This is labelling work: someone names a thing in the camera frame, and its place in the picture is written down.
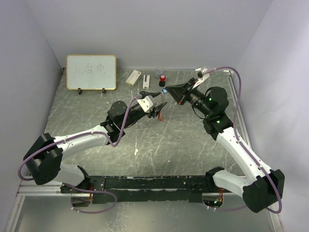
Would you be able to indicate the red and black stamp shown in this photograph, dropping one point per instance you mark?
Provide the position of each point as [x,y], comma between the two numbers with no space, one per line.
[162,79]

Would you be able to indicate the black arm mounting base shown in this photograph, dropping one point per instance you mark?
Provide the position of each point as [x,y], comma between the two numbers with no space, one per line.
[191,188]

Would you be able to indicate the small whiteboard with yellow frame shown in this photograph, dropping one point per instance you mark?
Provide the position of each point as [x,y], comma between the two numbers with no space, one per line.
[91,72]

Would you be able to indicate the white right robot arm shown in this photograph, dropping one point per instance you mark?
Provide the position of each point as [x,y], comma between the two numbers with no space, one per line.
[261,186]

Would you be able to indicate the clear plastic cup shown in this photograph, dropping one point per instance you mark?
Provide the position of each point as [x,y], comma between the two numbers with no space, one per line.
[158,71]

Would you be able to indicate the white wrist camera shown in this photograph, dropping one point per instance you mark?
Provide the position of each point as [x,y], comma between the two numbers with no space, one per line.
[202,75]
[147,103]

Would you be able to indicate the grey keyring holder red handle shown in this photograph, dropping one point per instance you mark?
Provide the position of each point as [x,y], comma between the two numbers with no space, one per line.
[162,102]

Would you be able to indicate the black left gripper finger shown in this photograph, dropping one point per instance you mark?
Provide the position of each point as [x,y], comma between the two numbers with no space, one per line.
[152,94]
[156,110]

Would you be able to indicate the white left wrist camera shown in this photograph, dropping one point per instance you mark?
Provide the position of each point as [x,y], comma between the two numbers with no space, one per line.
[147,103]

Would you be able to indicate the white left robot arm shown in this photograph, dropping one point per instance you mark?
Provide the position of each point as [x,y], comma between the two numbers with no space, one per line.
[45,159]

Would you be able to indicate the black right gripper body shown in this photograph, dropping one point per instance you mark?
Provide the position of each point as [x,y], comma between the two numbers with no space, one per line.
[195,97]

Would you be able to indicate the white stapler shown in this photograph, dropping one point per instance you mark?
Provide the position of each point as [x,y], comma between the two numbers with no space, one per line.
[146,81]

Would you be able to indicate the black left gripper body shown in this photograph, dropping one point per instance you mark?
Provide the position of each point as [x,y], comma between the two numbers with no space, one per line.
[136,115]

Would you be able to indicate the white and green carton box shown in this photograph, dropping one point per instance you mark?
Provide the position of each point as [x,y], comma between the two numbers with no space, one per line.
[133,78]

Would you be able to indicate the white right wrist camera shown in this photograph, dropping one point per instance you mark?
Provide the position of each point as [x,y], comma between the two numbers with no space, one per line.
[202,75]

